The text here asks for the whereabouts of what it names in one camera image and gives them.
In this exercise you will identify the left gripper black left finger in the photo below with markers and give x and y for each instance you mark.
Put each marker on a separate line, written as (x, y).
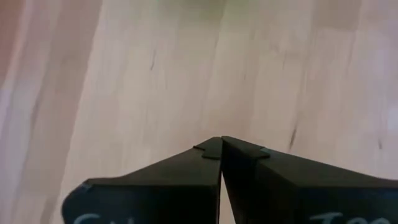
(161, 189)

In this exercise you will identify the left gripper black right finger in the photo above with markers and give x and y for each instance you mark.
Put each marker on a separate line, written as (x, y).
(295, 193)

